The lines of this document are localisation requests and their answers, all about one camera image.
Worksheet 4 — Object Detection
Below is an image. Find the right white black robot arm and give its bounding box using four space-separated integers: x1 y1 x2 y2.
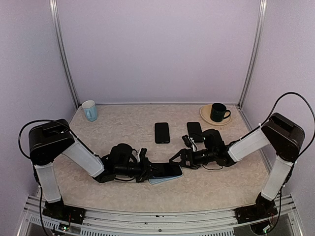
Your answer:
169 113 305 224

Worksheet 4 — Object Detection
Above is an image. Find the right aluminium frame post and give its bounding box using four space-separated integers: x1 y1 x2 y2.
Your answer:
238 0 267 110

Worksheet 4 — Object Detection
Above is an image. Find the light blue mug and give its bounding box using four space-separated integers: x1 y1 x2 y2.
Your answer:
81 100 98 122

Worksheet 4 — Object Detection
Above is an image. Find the blue edged smartphone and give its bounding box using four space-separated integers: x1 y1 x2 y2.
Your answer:
152 163 183 178

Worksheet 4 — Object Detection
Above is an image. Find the front aluminium rail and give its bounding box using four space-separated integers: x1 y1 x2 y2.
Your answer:
13 190 308 236

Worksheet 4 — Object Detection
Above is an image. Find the left aluminium frame post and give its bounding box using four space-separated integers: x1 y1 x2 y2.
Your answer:
49 0 80 109

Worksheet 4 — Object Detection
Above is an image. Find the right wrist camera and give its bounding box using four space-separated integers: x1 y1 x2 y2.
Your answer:
182 135 198 152

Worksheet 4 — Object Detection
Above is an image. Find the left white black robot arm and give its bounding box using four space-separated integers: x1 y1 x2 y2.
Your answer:
29 119 162 224

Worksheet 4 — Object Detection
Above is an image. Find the aluminium frame post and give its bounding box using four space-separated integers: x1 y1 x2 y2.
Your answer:
49 0 80 109
238 0 267 110

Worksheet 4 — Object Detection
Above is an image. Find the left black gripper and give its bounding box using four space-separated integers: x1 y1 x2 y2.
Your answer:
115 157 163 183

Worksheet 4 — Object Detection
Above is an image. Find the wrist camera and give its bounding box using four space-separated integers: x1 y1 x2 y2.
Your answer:
182 135 198 152
136 148 147 163

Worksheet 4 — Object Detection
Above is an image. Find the black mug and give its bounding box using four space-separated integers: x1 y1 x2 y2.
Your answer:
210 103 231 122

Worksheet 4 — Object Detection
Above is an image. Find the beige plate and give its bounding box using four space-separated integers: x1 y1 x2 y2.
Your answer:
200 104 232 126

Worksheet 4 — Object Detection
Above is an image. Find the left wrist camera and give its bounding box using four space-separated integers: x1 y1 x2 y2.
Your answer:
136 148 147 163

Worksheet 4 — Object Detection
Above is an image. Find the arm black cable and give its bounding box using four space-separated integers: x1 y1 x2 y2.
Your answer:
17 119 62 160
260 92 311 158

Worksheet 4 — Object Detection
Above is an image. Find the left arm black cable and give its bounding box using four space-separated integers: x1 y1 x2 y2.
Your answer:
17 119 62 160

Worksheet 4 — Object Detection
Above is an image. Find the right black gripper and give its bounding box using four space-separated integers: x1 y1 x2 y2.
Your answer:
169 148 216 170

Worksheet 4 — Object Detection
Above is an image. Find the light blue phone case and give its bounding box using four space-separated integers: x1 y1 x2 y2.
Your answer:
149 174 183 184

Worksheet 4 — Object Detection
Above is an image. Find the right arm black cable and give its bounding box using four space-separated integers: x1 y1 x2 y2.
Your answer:
260 92 311 158

